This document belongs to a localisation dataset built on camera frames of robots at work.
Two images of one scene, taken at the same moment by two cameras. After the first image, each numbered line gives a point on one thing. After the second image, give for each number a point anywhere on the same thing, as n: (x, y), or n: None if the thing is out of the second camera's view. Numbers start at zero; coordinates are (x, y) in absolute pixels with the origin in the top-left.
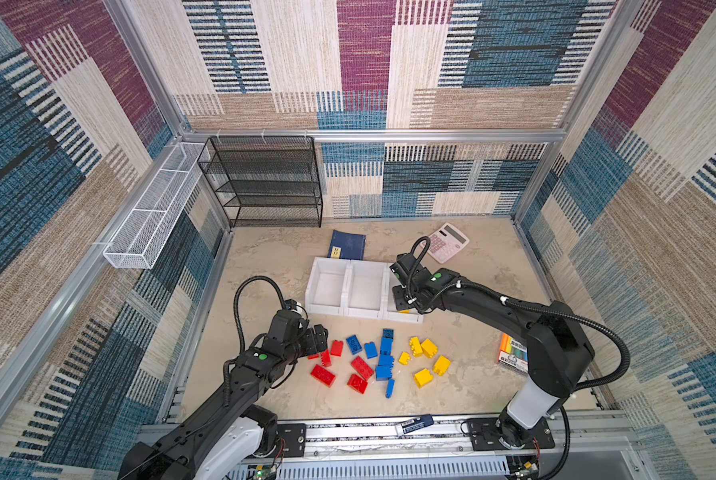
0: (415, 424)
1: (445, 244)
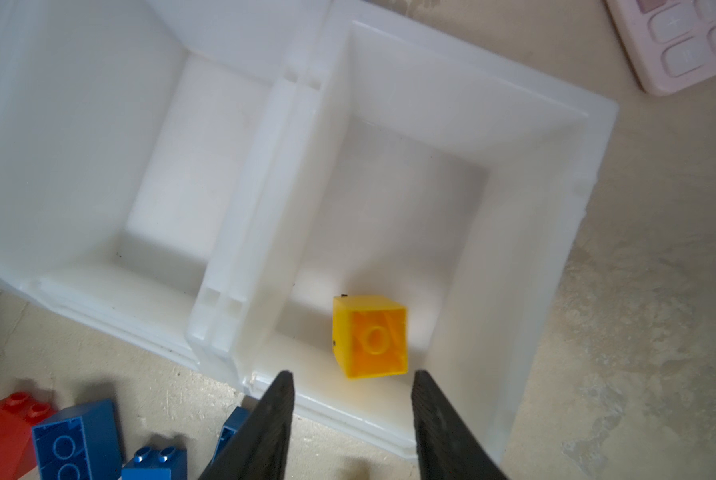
0: None
1: (681, 45)
